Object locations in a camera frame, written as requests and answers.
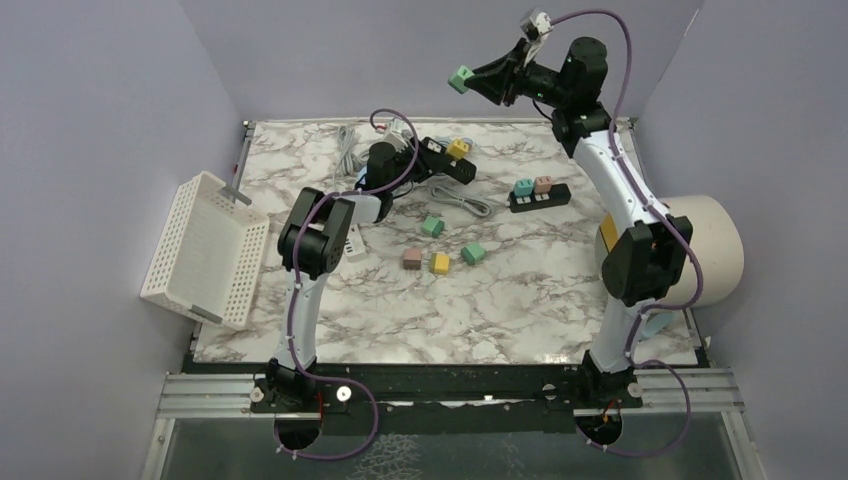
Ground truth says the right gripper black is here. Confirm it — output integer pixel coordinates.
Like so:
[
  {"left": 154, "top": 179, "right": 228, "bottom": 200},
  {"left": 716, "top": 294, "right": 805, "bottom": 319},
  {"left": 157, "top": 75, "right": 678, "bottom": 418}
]
[{"left": 465, "top": 39, "right": 571, "bottom": 110}]

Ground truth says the teal adapter on front strip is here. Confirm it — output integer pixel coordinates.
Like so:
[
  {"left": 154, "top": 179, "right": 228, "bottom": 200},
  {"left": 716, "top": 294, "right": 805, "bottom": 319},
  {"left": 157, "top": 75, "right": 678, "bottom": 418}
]
[{"left": 513, "top": 178, "right": 535, "bottom": 198}]

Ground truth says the cream cylinder with orange lid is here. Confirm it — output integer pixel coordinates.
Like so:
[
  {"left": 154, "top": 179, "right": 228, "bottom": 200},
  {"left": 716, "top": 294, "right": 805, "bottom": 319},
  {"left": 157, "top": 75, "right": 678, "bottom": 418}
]
[{"left": 595, "top": 195, "right": 744, "bottom": 307}]

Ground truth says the green plug adapter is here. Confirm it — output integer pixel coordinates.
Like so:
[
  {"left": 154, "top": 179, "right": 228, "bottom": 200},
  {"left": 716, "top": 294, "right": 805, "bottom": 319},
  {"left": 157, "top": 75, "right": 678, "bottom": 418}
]
[
  {"left": 460, "top": 242, "right": 486, "bottom": 266},
  {"left": 420, "top": 216, "right": 445, "bottom": 238}
]

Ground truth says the black power strip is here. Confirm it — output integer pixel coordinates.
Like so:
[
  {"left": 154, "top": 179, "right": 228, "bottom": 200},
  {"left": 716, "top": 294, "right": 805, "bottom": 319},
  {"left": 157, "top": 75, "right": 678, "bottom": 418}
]
[
  {"left": 508, "top": 183, "right": 572, "bottom": 213},
  {"left": 418, "top": 137, "right": 477, "bottom": 185}
]

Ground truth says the pink plug adapter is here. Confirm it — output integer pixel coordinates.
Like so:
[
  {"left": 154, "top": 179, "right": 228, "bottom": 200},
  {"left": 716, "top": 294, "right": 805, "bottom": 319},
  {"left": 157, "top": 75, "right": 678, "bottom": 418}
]
[{"left": 402, "top": 247, "right": 423, "bottom": 270}]

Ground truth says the yellow plug adapter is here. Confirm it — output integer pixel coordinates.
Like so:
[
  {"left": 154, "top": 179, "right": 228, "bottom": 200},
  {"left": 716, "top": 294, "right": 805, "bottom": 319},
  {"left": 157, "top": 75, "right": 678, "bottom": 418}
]
[{"left": 429, "top": 253, "right": 451, "bottom": 275}]

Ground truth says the grey cable bundle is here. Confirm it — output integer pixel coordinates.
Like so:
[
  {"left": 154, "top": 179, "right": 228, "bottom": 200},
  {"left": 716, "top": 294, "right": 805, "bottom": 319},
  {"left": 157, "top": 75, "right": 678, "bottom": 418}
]
[
  {"left": 334, "top": 124, "right": 369, "bottom": 190},
  {"left": 427, "top": 185, "right": 496, "bottom": 220}
]

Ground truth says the aluminium rail base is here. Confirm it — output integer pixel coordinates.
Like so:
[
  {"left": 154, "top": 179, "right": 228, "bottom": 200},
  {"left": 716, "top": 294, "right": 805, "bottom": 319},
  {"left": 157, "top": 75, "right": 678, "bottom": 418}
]
[{"left": 156, "top": 368, "right": 746, "bottom": 421}]

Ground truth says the grey cable bundle left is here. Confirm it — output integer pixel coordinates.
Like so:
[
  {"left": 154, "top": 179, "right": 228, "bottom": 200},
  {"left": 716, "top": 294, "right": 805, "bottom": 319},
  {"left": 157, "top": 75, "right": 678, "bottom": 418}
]
[{"left": 334, "top": 124, "right": 369, "bottom": 190}]

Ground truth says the white power strip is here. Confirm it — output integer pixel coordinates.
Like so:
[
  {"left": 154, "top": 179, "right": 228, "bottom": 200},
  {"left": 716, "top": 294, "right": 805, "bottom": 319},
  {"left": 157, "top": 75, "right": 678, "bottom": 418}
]
[{"left": 344, "top": 224, "right": 367, "bottom": 263}]

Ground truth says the black power strip front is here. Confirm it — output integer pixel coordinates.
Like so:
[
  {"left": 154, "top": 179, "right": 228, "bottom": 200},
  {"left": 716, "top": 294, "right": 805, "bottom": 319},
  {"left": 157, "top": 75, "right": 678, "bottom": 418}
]
[{"left": 508, "top": 183, "right": 572, "bottom": 213}]

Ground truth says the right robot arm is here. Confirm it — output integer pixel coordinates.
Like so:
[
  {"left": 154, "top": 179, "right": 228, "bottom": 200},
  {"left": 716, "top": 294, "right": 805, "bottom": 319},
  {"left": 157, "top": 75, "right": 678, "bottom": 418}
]
[{"left": 462, "top": 37, "right": 693, "bottom": 407}]

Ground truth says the white perforated plastic basket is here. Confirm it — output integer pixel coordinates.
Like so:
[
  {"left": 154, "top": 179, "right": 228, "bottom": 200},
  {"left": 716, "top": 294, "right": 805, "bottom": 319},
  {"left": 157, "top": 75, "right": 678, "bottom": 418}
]
[{"left": 140, "top": 171, "right": 270, "bottom": 331}]

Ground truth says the grey cable bundle front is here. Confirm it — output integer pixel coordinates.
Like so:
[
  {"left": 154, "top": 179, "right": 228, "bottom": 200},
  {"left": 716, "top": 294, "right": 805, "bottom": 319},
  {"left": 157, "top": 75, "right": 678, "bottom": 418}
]
[{"left": 427, "top": 185, "right": 496, "bottom": 220}]

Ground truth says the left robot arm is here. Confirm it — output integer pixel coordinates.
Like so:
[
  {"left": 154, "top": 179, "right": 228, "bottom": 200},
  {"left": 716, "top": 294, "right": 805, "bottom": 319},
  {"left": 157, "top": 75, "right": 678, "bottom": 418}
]
[{"left": 266, "top": 137, "right": 444, "bottom": 411}]

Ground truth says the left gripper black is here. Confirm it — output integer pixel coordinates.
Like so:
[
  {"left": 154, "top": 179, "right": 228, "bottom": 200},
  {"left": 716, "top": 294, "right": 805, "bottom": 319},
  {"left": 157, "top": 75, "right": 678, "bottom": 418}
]
[{"left": 386, "top": 136, "right": 451, "bottom": 192}]

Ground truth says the pink adapter on front strip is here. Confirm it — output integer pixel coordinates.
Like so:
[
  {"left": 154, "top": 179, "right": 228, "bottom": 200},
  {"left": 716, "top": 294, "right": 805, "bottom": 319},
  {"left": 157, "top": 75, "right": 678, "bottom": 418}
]
[{"left": 533, "top": 176, "right": 554, "bottom": 195}]

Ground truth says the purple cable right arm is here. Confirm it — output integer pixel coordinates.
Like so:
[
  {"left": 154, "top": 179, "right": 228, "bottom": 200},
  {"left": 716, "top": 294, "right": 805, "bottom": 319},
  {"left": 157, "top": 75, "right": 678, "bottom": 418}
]
[{"left": 549, "top": 8, "right": 705, "bottom": 458}]

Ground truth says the light blue small object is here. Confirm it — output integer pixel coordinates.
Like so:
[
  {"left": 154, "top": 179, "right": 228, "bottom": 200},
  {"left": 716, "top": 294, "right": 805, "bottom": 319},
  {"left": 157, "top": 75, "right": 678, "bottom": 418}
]
[{"left": 640, "top": 311, "right": 675, "bottom": 340}]

